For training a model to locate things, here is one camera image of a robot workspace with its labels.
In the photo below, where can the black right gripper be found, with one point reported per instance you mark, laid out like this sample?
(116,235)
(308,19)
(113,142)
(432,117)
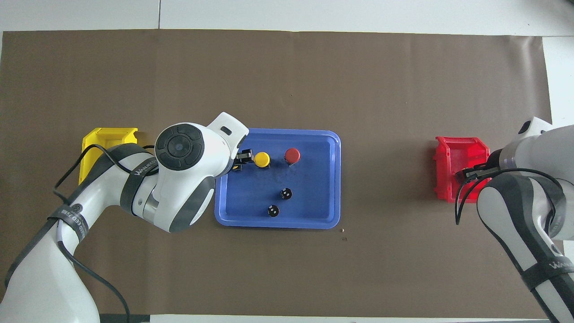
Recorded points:
(494,160)

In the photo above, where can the red push button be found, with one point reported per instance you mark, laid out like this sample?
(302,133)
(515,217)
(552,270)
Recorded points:
(292,155)

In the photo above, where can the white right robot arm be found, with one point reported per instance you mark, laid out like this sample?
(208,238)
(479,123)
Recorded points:
(538,152)

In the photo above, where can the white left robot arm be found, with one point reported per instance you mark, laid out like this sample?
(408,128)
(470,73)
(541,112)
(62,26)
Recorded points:
(179,179)

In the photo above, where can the red plastic bin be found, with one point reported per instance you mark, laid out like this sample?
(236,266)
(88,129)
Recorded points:
(448,157)

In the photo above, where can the black cylindrical capacitor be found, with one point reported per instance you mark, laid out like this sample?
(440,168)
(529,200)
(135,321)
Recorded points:
(273,211)
(286,194)

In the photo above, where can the blue plastic tray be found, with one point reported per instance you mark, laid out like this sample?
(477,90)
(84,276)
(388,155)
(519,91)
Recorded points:
(314,202)

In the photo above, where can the brown paper mat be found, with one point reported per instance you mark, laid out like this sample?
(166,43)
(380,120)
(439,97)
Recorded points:
(314,67)

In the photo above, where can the yellow plastic bin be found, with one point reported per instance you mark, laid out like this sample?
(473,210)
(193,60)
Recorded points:
(101,137)

